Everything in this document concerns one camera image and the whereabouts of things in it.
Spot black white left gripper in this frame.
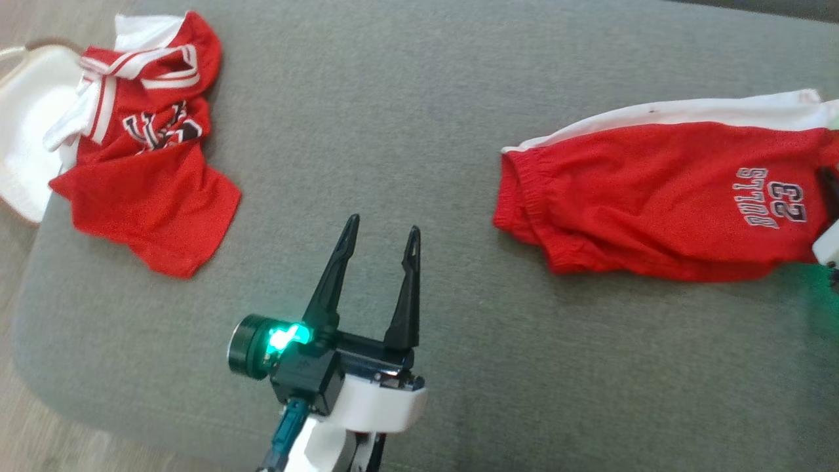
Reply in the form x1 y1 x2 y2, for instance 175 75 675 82
265 214 427 435

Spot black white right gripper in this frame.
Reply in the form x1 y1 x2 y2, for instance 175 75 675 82
813 167 839 289

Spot red Bulls basketball shorts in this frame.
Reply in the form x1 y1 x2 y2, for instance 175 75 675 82
492 88 839 284

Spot red white basketball jersey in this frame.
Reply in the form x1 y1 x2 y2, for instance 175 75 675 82
43 10 243 279

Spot white laundry basket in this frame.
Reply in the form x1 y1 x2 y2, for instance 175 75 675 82
0 41 89 227

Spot teal camera cable plug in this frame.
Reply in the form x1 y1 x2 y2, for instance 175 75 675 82
270 399 309 463

